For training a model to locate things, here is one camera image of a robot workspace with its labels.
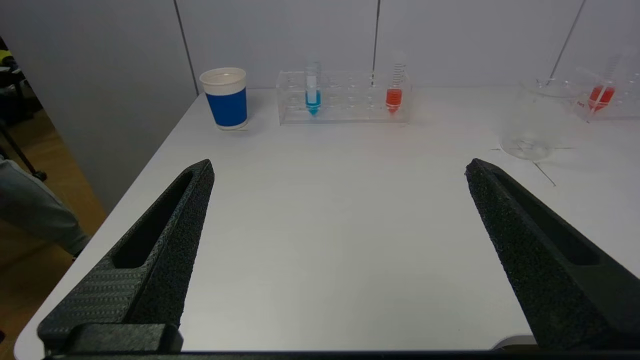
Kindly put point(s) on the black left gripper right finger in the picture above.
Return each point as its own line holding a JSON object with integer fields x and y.
{"x": 540, "y": 260}

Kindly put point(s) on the clear acrylic test tube rack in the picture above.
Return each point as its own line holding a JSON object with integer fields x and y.
{"x": 625, "y": 100}
{"x": 350, "y": 107}

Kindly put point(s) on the black tripod leg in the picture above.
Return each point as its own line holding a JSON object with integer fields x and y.
{"x": 22, "y": 157}

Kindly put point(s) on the blue pigment test tube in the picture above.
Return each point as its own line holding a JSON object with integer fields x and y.
{"x": 313, "y": 97}

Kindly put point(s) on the red pigment test tube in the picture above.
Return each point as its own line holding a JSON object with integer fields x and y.
{"x": 601, "y": 95}
{"x": 394, "y": 97}

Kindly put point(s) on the blue and white paper cup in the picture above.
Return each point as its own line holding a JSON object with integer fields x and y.
{"x": 227, "y": 102}

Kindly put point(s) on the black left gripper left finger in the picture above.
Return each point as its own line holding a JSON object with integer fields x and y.
{"x": 150, "y": 280}

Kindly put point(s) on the clear glass beaker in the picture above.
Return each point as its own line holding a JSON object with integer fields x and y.
{"x": 535, "y": 125}

